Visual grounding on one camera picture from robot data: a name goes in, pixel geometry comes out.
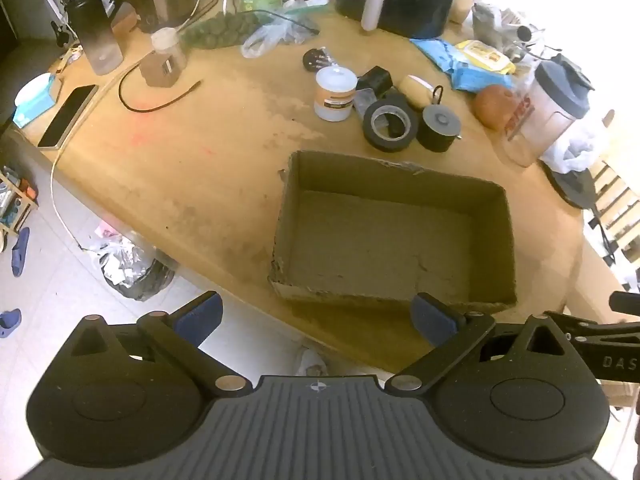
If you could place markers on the black round pad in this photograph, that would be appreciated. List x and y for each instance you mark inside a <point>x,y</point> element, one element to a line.
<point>572,190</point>

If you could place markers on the metal tube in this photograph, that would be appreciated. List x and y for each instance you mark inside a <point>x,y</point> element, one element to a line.
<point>522,33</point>

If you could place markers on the clear shaker cup grey lid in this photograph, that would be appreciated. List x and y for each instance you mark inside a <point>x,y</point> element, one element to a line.
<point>545,115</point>

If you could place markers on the clear plastic bag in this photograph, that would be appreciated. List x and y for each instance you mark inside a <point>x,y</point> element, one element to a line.
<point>272,35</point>

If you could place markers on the wooden chair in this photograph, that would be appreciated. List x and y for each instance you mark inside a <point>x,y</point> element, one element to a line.
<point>615,200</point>

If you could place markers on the black cylindrical tin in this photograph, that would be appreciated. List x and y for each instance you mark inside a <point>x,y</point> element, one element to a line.
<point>437,132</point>

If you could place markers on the blue slipper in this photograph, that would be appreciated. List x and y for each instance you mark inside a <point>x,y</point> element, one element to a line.
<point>20,255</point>
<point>9,322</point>

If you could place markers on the green mesh bag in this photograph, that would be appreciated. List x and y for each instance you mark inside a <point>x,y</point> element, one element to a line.
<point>220,30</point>

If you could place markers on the white scooter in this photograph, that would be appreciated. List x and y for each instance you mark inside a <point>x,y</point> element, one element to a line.
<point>52,2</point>

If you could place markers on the spice jar with white cap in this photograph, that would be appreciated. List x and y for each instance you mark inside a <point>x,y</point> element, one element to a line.
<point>167,45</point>

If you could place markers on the brown apple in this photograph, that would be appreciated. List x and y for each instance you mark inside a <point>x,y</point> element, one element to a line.
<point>495,107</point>

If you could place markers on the small brown box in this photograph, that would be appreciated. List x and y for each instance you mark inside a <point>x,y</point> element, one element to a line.
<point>160,76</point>

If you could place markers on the grey trash bag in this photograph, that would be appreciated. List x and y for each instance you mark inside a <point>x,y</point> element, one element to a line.
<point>132,270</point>

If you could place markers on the silver foil pouch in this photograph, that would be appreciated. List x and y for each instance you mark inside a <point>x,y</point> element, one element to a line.
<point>487,17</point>

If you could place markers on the blue printed packet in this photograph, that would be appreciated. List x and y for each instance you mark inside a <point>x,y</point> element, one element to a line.
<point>480,80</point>

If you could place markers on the grey water bottle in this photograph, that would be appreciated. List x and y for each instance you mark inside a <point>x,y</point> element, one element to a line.
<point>97,30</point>

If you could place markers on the beige oval object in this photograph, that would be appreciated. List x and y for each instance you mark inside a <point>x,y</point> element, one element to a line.
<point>412,89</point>

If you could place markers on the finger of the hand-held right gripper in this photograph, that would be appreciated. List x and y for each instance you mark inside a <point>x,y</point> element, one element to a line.
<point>626,304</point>
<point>600,331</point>

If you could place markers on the wooden shoe rack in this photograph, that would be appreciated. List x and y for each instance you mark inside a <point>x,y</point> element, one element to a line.
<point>20,195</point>

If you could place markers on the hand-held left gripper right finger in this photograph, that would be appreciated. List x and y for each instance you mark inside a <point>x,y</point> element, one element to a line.
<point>431,318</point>

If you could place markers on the yellow wet wipes packet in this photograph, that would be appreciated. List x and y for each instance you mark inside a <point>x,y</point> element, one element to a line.
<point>485,56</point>

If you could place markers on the white plastic bag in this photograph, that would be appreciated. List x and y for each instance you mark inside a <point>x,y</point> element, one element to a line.
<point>577,156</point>

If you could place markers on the teal tissue box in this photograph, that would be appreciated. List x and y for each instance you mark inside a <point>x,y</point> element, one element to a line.
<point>35,100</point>

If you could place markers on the brown cardboard box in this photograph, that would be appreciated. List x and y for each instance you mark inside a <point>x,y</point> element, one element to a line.
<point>380,240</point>

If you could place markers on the black smartphone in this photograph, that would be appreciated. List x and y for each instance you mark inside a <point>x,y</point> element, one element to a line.
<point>67,117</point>

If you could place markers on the black tape roll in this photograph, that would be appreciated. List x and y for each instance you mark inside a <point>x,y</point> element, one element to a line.
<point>372,132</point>

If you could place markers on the white plastic jar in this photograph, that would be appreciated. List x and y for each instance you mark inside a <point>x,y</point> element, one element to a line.
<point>332,95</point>

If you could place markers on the small black box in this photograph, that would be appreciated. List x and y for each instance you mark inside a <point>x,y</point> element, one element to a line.
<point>375,80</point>

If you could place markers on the clear plastic case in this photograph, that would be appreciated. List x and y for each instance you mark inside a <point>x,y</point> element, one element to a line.
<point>365,102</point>

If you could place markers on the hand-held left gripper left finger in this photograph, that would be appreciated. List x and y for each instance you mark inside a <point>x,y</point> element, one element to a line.
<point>202,316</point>

